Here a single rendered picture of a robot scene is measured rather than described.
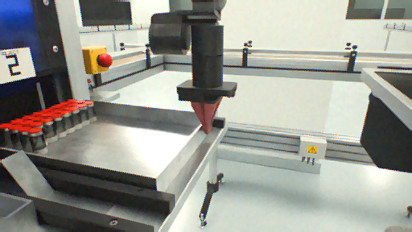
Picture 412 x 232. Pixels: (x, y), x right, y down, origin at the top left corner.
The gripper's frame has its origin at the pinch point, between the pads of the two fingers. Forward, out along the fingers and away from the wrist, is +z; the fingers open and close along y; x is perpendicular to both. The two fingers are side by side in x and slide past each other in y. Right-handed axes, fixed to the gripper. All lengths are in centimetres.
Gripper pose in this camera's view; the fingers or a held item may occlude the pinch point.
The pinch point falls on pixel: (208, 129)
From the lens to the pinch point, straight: 51.6
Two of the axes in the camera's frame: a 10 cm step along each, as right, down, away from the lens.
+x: -3.0, 3.4, -8.9
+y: -9.6, -1.0, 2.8
